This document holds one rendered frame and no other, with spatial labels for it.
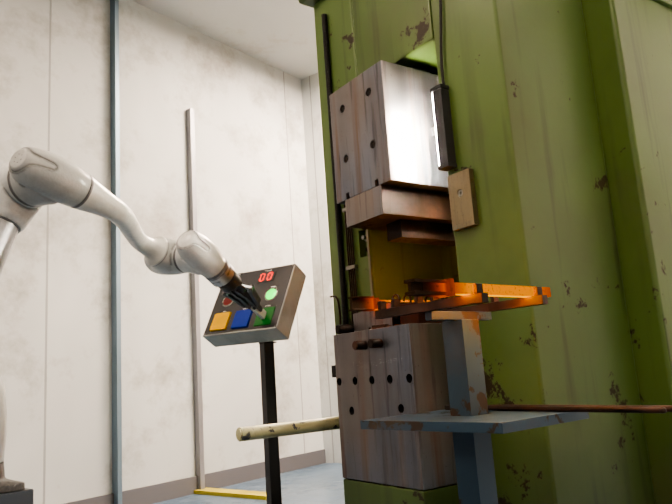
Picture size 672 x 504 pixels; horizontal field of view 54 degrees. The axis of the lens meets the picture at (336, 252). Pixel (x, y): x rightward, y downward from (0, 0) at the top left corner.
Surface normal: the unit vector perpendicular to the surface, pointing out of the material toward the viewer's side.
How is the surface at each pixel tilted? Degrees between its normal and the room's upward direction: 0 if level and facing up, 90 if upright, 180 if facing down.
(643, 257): 90
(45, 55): 90
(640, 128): 90
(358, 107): 90
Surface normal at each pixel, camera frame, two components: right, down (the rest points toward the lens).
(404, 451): -0.83, -0.05
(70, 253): 0.79, -0.16
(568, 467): 0.56, -0.18
